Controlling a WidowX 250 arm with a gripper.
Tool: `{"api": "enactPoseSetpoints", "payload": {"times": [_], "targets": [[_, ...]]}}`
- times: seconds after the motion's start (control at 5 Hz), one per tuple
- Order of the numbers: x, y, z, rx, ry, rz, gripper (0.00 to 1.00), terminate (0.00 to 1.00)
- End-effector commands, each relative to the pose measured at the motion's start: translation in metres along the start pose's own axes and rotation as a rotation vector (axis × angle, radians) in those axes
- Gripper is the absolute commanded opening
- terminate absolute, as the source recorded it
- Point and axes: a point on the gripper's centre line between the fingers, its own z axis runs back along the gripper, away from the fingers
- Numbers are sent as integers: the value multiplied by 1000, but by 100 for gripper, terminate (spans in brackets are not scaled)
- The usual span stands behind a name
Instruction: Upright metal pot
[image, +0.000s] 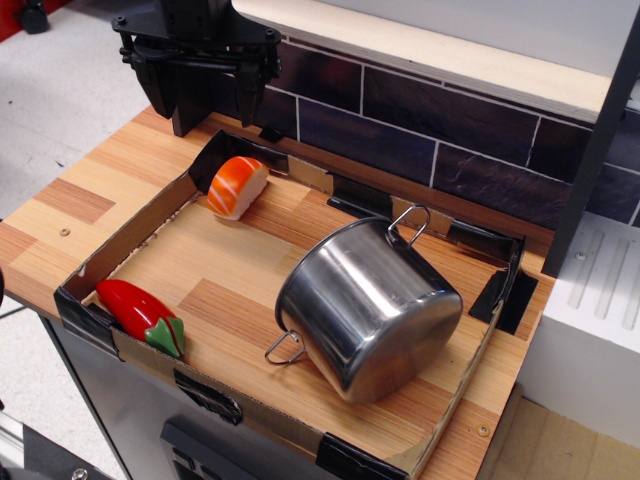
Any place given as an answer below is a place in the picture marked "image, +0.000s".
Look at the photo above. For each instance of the red chili pepper toy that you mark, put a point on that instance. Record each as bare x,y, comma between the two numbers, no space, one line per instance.
143,317

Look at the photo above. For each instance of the white ribbed sink unit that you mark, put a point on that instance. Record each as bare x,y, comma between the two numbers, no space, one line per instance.
583,362

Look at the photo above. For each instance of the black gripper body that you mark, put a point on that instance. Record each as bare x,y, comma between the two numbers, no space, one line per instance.
201,35

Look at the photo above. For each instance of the cardboard fence with black tape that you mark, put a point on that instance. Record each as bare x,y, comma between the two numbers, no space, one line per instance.
261,318

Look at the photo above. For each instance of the stainless steel pot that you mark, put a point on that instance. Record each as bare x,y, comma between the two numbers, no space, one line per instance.
370,311

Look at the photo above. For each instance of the dark grey vertical post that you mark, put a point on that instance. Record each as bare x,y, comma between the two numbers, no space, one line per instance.
622,83

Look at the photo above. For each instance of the light wooden shelf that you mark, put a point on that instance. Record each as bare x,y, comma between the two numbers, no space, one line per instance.
509,76

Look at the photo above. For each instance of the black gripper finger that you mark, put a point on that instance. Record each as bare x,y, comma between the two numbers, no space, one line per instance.
251,79
157,85

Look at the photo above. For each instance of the salmon nigiri sushi toy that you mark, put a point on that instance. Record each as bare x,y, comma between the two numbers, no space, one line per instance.
235,186

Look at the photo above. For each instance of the black oven control panel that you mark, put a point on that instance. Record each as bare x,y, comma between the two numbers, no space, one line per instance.
195,454

